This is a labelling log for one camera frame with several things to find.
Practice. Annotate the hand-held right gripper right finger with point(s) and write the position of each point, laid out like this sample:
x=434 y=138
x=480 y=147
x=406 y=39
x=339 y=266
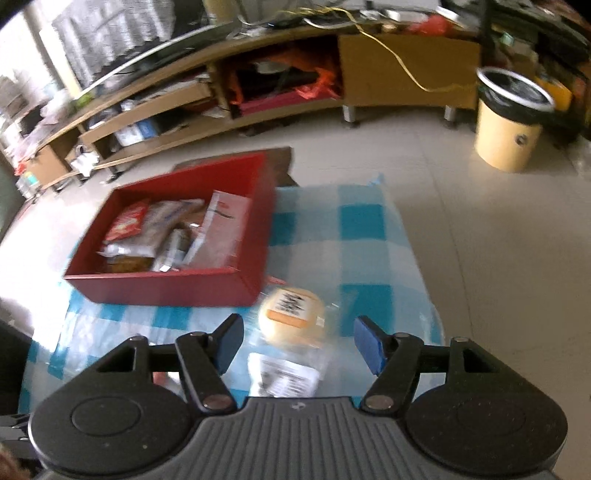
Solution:
x=369 y=344

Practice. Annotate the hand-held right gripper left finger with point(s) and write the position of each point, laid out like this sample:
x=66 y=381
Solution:
x=228 y=342

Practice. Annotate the round yellow cake packet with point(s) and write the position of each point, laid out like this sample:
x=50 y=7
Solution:
x=291 y=318

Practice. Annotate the red cardboard box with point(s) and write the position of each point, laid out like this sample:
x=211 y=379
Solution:
x=152 y=288

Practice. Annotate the clear red snack packet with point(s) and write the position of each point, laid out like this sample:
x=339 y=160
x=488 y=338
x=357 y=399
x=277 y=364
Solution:
x=219 y=235

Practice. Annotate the brown bread packet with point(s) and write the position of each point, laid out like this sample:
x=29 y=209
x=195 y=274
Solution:
x=166 y=221

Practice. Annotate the clear packet with white label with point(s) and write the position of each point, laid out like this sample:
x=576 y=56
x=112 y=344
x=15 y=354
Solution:
x=282 y=374

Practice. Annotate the blue checked tablecloth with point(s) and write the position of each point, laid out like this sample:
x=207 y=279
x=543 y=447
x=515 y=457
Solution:
x=360 y=258

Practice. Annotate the brown wooden stool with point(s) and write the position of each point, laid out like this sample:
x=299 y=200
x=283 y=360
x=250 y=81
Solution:
x=284 y=161

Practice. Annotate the white plastic bag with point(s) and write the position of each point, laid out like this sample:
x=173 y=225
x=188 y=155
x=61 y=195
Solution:
x=85 y=161

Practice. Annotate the blue and white box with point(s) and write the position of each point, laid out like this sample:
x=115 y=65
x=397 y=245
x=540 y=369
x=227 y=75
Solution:
x=136 y=133

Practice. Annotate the flat red box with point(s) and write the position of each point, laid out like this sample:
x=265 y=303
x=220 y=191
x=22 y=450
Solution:
x=277 y=102

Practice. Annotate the cream trash bin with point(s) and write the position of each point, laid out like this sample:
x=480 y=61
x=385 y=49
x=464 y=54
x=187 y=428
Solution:
x=505 y=138

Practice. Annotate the white shelf rack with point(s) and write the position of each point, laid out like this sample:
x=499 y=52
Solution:
x=27 y=120

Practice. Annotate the orange plastic bag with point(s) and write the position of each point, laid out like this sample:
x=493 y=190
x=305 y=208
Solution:
x=323 y=83

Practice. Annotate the wooden television stand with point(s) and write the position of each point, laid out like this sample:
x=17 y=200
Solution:
x=406 y=64

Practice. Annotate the black television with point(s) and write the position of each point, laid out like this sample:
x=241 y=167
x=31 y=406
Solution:
x=184 y=32

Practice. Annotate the white lace cloth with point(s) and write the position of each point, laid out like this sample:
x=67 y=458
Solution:
x=115 y=37

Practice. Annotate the red plastic bag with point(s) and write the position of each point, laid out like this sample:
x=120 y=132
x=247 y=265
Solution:
x=431 y=23

